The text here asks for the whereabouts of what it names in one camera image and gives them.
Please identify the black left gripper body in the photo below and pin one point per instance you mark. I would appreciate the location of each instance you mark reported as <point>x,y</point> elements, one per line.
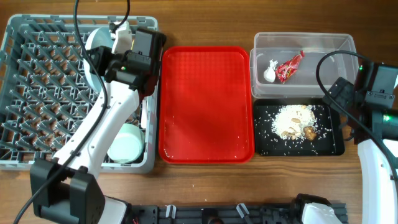
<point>106,58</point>

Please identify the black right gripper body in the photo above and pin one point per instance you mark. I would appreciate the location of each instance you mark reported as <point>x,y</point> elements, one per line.
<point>341,89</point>

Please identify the silver knife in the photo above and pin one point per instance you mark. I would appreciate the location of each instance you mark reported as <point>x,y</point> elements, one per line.
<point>144,114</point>

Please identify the light blue plate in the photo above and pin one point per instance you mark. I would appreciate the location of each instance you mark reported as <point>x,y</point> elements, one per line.
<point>99,37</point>

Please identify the green bowl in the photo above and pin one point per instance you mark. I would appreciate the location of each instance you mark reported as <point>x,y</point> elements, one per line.
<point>128,144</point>

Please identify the rice and meat leftovers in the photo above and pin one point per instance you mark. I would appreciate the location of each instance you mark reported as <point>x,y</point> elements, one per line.
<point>295,122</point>

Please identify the red candy wrapper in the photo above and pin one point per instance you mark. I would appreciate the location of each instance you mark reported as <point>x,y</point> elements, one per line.
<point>288,68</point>

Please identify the white napkin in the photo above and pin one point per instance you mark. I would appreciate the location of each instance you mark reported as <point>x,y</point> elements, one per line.
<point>269,73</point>

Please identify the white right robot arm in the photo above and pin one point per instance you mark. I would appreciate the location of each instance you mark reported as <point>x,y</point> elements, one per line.
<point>374,131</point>

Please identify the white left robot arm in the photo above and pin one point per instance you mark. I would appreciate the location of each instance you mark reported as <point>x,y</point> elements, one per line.
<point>65,189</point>

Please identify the grey dishwasher rack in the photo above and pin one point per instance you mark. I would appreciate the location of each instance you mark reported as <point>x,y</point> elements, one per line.
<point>44,93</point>

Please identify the black tray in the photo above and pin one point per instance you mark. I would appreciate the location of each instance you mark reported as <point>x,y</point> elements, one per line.
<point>328,142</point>

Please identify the red serving tray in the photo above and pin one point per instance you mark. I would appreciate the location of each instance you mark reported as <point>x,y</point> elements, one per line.
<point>205,106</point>

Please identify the clear plastic bin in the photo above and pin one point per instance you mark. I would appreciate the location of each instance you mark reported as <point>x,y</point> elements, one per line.
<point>283,46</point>

